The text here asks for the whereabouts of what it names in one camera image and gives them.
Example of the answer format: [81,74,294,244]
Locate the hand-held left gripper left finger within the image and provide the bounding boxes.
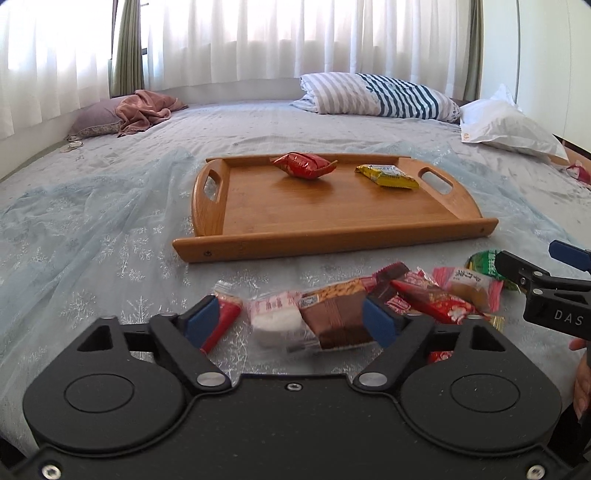
[76,295,232,394]

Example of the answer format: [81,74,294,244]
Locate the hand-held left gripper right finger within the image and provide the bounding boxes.
[353,296,509,394]

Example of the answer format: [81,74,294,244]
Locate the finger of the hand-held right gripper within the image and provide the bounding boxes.
[494,250,551,296]
[549,240,591,274]

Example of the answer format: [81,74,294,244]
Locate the red biscuit packet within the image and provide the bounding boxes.
[200,281,245,355]

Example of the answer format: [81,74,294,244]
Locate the green snack packet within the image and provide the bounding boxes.
[465,248,521,292]

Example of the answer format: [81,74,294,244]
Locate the brown cake packet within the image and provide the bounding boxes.
[298,290,378,352]

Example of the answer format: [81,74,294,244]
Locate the pink bun packet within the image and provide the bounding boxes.
[431,265,505,315]

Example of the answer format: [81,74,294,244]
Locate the white pink marshmallow packet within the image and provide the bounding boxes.
[247,289,320,352]

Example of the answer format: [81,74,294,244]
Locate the wooden tray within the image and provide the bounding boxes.
[172,153,500,264]

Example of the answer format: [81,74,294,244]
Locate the yellow snack packet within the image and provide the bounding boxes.
[355,164,420,190]

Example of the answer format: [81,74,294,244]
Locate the shiny red snack packet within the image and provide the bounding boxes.
[270,152,339,181]

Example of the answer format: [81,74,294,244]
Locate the person's right hand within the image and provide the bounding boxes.
[569,338,591,417]

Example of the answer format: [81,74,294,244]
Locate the small red wafer packet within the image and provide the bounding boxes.
[385,295,415,317]

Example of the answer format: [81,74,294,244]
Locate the dark brown snack packet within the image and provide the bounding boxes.
[369,261,411,305]

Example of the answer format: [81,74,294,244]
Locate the red white snack packet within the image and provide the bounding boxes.
[392,271,491,325]

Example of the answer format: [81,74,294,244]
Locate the red white small object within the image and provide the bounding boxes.
[565,160,591,186]

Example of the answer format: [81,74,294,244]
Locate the white pillow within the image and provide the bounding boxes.
[459,84,570,162]

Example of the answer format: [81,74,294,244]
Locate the grey curved pole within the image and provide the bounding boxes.
[514,0,526,110]

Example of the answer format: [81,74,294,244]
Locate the grey bed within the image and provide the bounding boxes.
[0,98,591,462]

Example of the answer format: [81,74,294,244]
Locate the pink blanket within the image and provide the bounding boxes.
[115,89,189,138]

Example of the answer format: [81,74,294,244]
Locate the grey-green curtain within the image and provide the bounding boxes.
[464,0,484,101]
[111,0,148,99]

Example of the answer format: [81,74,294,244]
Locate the striped pillow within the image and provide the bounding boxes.
[290,72,462,123]

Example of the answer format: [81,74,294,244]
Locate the purple pillow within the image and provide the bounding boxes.
[65,95,139,141]

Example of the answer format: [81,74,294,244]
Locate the white sheer curtain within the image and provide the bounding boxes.
[0,0,114,139]
[139,0,472,95]

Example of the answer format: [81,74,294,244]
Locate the brown wooden bed frame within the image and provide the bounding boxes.
[551,133,591,166]

